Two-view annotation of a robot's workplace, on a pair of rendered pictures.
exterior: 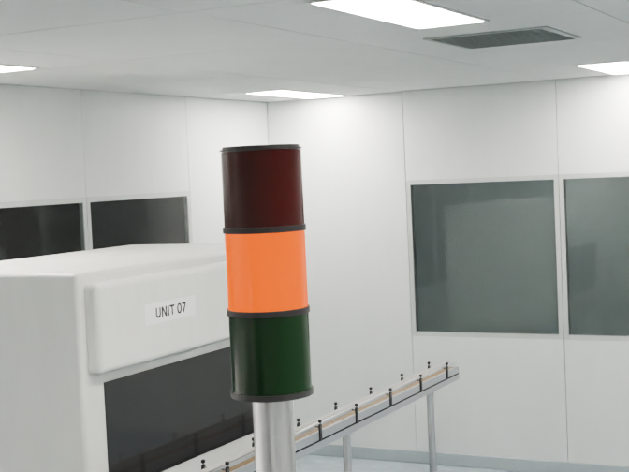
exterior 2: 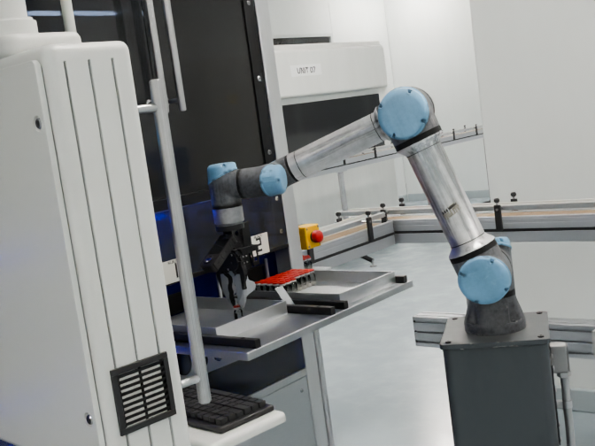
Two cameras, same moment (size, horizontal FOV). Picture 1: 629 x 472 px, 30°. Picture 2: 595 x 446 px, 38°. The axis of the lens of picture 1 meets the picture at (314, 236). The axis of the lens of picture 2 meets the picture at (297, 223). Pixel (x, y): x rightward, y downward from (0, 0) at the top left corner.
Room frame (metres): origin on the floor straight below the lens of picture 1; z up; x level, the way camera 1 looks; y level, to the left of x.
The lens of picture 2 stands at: (-1.88, -0.67, 1.39)
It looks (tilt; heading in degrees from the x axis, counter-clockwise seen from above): 7 degrees down; 12
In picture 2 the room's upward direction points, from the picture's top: 8 degrees counter-clockwise
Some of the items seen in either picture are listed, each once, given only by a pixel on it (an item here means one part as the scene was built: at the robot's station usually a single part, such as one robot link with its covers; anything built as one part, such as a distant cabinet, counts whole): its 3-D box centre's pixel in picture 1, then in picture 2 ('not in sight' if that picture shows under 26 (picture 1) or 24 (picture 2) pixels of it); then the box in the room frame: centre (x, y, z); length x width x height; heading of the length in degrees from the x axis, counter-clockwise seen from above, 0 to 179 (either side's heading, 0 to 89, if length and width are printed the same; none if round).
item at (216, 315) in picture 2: not in sight; (204, 317); (0.24, 0.07, 0.90); 0.34 x 0.26 x 0.04; 62
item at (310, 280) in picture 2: not in sight; (294, 283); (0.53, -0.12, 0.91); 0.18 x 0.02 x 0.05; 152
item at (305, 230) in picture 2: not in sight; (305, 236); (0.81, -0.10, 1.00); 0.08 x 0.07 x 0.07; 62
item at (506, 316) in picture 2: not in sight; (493, 308); (0.31, -0.66, 0.84); 0.15 x 0.15 x 0.10
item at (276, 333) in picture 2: not in sight; (269, 311); (0.35, -0.08, 0.87); 0.70 x 0.48 x 0.02; 152
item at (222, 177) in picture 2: not in sight; (225, 185); (0.22, -0.05, 1.23); 0.09 x 0.08 x 0.11; 86
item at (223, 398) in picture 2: not in sight; (186, 401); (-0.18, -0.01, 0.82); 0.40 x 0.14 x 0.02; 56
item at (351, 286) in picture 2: not in sight; (319, 287); (0.48, -0.19, 0.90); 0.34 x 0.26 x 0.04; 62
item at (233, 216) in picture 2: not in sight; (227, 216); (0.22, -0.04, 1.15); 0.08 x 0.08 x 0.05
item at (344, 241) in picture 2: not in sight; (326, 242); (1.13, -0.11, 0.92); 0.69 x 0.16 x 0.16; 152
